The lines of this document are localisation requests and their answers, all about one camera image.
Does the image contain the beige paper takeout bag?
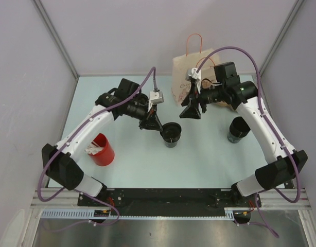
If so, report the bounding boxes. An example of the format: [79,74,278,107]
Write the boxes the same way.
[170,33,222,107]

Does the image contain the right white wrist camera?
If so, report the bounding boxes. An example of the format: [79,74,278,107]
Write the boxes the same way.
[185,67,202,93]

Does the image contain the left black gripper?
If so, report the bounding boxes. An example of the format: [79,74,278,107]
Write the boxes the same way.
[125,99,163,131]

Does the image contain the tall black coffee cup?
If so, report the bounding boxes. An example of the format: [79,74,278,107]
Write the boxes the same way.
[227,116,251,144]

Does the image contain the transparent dark cup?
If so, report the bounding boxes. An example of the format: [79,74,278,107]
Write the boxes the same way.
[162,135,181,148]

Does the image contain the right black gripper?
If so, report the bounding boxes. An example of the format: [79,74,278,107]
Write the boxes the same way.
[180,81,226,119]

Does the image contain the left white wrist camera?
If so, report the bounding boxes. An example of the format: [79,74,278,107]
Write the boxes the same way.
[149,90,164,105]

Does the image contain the black cup lid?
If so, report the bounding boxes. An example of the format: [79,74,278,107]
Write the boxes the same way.
[161,122,182,136]

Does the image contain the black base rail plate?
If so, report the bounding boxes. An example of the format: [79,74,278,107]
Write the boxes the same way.
[78,187,261,217]

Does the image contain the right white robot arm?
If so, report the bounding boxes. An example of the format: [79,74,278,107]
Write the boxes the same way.
[180,62,308,206]

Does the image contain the white slotted cable duct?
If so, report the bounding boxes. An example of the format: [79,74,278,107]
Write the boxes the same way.
[41,208,250,220]

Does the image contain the red cylindrical container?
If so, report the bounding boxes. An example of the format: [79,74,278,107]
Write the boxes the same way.
[85,133,115,166]

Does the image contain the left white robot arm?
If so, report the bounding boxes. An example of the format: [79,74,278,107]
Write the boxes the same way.
[42,79,164,206]

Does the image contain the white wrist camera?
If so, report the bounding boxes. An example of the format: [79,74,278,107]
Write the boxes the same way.
[185,67,202,93]
[149,90,164,105]

